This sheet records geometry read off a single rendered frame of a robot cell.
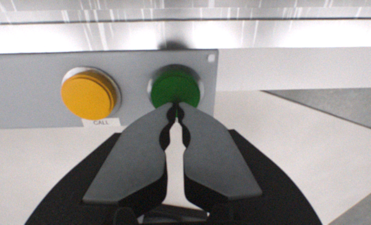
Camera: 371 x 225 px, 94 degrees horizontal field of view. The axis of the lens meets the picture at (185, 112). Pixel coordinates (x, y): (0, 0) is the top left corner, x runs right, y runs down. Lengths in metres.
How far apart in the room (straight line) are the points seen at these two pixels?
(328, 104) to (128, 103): 1.59
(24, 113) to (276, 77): 0.30
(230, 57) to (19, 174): 0.44
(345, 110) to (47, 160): 1.79
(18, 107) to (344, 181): 0.57
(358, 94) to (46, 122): 1.77
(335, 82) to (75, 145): 0.43
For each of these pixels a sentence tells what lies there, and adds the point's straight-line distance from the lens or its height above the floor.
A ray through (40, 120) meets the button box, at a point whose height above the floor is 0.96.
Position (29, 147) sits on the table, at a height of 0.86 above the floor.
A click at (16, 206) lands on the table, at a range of 0.58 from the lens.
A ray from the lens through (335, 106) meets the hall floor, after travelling 1.71.
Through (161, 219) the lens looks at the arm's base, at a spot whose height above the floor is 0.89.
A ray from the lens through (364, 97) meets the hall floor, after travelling 1.82.
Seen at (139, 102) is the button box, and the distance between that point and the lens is 0.16.
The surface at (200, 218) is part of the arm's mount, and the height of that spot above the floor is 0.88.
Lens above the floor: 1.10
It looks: 60 degrees down
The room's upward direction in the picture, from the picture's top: 176 degrees clockwise
